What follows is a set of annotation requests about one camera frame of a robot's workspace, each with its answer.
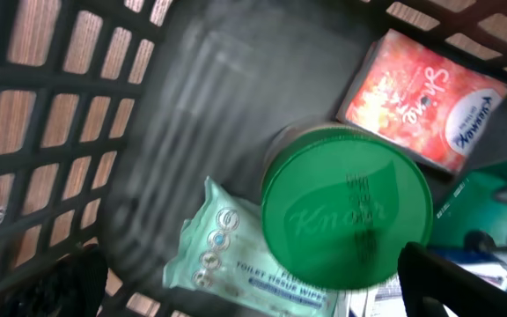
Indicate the green gloves package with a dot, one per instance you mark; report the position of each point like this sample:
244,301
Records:
474,215

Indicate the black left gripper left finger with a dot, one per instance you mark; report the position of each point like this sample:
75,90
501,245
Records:
74,287

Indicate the red tissue pack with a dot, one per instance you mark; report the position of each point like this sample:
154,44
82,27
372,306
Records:
422,101

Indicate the white small packet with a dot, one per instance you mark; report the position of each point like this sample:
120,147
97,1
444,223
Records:
386,299

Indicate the toilet tissue wipes pack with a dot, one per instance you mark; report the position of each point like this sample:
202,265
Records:
222,251

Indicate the grey plastic basket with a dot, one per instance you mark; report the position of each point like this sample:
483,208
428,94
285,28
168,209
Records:
112,112

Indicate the green lid Knorr jar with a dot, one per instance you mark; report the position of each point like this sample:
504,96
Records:
338,205

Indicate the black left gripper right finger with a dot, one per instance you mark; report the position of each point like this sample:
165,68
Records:
430,283

